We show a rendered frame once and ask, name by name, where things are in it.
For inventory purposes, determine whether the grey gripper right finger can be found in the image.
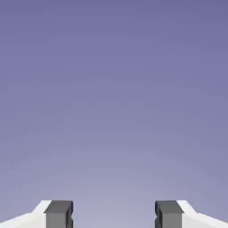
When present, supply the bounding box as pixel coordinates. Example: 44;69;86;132
154;199;228;228

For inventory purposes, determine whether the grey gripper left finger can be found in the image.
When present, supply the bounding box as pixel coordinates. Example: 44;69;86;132
0;199;74;228

